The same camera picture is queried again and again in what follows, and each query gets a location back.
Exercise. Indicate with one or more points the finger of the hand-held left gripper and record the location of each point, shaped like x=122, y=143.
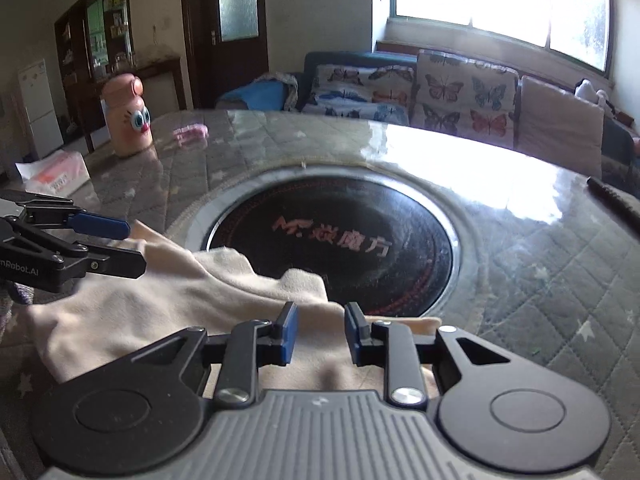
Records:
x=120, y=264
x=100, y=226

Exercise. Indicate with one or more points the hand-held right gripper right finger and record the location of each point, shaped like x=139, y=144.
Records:
x=352, y=335

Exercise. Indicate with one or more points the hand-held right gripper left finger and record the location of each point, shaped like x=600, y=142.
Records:
x=290, y=332

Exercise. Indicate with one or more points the cream long-sleeved garment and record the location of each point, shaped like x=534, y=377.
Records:
x=175, y=300

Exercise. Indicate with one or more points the white pink tissue pack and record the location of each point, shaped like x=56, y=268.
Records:
x=55, y=172

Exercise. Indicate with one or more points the round black induction cooktop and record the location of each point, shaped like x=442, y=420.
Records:
x=325, y=260

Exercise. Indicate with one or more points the pink cartoon water bottle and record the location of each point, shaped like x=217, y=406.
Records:
x=125, y=130

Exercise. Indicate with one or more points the pink hair clip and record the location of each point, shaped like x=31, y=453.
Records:
x=190, y=131

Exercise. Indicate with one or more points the white refrigerator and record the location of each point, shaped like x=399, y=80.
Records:
x=40, y=105

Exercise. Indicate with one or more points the dark wooden console table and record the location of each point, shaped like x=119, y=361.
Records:
x=160, y=67

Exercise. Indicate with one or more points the dark wooden shelf cabinet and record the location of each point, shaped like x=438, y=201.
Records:
x=75, y=35

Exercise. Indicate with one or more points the blue cloth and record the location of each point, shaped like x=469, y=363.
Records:
x=250, y=96

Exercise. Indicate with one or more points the dark wooden glass door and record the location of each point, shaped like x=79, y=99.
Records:
x=200, y=35

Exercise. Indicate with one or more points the long butterfly print cushion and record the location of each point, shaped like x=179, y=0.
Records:
x=350, y=90

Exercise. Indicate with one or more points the square butterfly print cushion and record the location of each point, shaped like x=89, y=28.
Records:
x=460, y=95

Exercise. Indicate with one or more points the dark blue sofa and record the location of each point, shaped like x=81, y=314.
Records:
x=350, y=57

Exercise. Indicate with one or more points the black remote control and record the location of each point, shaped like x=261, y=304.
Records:
x=615, y=202

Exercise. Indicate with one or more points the plain beige cushion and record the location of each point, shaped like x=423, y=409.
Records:
x=555, y=120

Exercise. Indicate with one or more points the white plush toy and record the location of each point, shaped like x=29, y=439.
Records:
x=592, y=94

